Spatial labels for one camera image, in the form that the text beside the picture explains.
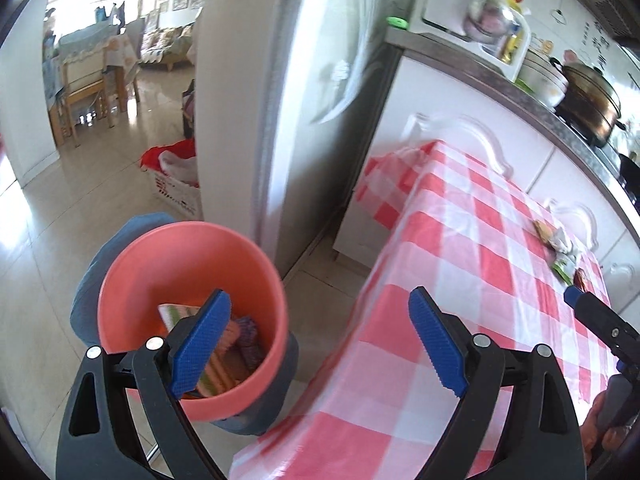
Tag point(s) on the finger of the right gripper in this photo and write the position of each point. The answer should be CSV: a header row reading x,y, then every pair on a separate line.
x,y
618,335

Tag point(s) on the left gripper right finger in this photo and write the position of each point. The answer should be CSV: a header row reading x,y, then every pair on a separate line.
x,y
540,437

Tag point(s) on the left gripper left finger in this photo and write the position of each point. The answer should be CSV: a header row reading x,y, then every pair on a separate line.
x,y
98,439

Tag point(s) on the orange plastic trash bucket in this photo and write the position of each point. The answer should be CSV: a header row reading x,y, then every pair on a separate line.
x,y
183,263

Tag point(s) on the food scraps pile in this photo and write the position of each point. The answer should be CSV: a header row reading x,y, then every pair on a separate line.
x,y
569,260

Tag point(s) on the blue stool under bucket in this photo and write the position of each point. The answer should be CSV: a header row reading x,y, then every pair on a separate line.
x,y
254,420

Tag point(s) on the striped wrapper in bucket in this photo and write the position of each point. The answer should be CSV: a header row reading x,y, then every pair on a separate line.
x,y
226,367

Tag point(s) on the red white checkered tablecloth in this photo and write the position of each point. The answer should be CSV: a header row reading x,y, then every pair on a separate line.
x,y
376,408

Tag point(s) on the dark cooking pot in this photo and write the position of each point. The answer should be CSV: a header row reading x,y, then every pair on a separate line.
x,y
590,105

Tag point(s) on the red white box on floor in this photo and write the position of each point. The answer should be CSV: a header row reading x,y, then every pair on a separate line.
x,y
173,174

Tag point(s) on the wooden chair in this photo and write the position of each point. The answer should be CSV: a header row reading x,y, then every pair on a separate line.
x,y
82,90

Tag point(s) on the white dish rack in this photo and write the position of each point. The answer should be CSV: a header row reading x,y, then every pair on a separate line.
x,y
489,30

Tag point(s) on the green object on counter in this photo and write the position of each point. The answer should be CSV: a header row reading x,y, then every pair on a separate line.
x,y
395,22

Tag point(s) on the dining table with cloth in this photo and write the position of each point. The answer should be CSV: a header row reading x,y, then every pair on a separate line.
x,y
122,54

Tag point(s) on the sofa with cushions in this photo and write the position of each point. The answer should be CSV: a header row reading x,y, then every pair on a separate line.
x,y
167,46

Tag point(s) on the white refrigerator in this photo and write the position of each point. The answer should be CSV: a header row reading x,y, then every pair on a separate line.
x,y
286,98

